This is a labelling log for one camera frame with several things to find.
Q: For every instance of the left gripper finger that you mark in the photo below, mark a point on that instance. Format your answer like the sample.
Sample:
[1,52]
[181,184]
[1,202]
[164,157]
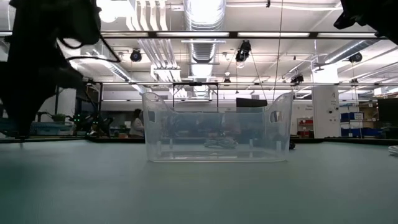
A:
[28,93]

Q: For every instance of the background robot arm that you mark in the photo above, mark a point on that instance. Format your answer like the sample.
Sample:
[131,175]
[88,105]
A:
[93,123]

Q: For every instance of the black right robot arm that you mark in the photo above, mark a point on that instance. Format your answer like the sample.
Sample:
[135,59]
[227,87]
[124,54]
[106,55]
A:
[373,12]

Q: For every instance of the blue tray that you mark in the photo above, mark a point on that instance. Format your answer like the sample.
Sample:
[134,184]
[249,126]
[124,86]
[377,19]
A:
[53,128]

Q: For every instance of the person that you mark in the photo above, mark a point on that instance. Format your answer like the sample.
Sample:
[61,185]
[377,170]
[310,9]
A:
[136,124]

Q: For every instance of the clear plastic bin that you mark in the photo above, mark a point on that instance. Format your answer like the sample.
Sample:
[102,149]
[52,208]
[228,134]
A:
[186,133]

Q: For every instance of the black monitor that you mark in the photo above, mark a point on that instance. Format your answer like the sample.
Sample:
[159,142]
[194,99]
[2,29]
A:
[251,103]

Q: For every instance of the red storage bins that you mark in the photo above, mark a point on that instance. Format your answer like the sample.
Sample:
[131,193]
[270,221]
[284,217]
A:
[306,122]

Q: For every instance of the white pillar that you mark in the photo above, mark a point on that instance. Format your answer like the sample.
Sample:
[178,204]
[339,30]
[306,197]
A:
[326,105]

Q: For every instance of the blue storage bins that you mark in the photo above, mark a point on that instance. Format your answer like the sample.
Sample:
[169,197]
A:
[357,132]

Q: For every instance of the black screen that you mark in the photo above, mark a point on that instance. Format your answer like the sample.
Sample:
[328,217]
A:
[388,110]

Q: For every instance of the silver ceiling duct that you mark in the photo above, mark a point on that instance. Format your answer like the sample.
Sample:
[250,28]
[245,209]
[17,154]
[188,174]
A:
[203,18]

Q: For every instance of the black ceiling light rail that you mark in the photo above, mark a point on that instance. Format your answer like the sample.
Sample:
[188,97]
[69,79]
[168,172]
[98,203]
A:
[233,35]

